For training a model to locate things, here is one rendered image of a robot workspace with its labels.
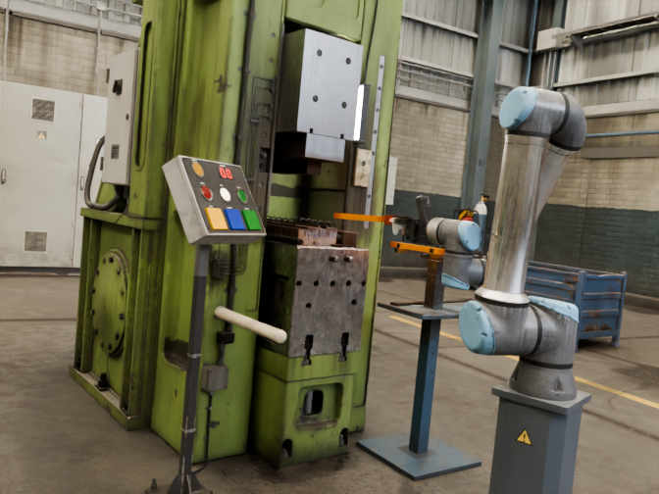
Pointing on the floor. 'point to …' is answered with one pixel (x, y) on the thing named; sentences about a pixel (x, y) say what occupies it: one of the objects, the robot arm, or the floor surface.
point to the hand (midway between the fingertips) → (394, 219)
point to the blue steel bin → (582, 296)
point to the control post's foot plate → (178, 486)
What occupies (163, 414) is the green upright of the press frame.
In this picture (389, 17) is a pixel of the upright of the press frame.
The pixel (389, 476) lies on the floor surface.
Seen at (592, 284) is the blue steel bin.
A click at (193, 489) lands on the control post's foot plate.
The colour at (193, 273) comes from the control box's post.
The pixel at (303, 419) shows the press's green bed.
